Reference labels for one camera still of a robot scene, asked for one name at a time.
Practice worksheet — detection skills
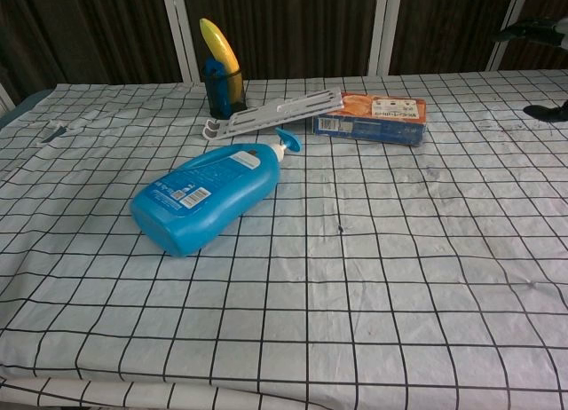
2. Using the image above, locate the yellow banana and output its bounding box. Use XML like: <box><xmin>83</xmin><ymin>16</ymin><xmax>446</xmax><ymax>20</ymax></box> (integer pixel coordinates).
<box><xmin>198</xmin><ymin>18</ymin><xmax>247</xmax><ymax>114</ymax></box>

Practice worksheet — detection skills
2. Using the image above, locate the blue tool in holder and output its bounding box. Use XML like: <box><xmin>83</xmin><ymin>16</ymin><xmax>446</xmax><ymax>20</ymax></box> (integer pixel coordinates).
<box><xmin>204</xmin><ymin>58</ymin><xmax>233</xmax><ymax>118</ymax></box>

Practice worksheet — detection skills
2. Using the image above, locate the white slotted plastic rack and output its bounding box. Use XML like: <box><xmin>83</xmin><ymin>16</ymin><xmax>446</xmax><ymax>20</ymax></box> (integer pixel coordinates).
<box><xmin>201</xmin><ymin>86</ymin><xmax>347</xmax><ymax>141</ymax></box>

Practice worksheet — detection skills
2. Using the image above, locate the white grid tablecloth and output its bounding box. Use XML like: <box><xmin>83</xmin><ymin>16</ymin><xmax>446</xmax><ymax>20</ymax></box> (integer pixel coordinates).
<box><xmin>0</xmin><ymin>68</ymin><xmax>568</xmax><ymax>410</ymax></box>

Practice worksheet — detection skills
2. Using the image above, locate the blue pump bottle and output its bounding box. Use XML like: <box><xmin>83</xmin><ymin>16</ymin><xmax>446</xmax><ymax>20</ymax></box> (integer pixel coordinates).
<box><xmin>130</xmin><ymin>127</ymin><xmax>304</xmax><ymax>258</ymax></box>

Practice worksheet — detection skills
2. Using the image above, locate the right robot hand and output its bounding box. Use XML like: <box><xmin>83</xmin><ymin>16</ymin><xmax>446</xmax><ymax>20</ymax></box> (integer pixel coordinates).
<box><xmin>491</xmin><ymin>17</ymin><xmax>568</xmax><ymax>123</ymax></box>

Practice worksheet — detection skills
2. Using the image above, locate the white partition frame post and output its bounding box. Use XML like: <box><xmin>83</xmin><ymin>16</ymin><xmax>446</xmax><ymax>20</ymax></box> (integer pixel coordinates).
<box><xmin>160</xmin><ymin>0</ymin><xmax>199</xmax><ymax>83</ymax></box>
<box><xmin>367</xmin><ymin>0</ymin><xmax>405</xmax><ymax>77</ymax></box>
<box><xmin>485</xmin><ymin>0</ymin><xmax>533</xmax><ymax>73</ymax></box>

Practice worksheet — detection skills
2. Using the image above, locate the dark blue cup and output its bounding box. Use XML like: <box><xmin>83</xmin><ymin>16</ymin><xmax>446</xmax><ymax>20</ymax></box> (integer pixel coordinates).
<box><xmin>204</xmin><ymin>67</ymin><xmax>249</xmax><ymax>120</ymax></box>

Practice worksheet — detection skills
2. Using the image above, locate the orange and blue box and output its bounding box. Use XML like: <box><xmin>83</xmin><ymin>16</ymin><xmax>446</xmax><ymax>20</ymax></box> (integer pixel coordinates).
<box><xmin>312</xmin><ymin>91</ymin><xmax>429</xmax><ymax>148</ymax></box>

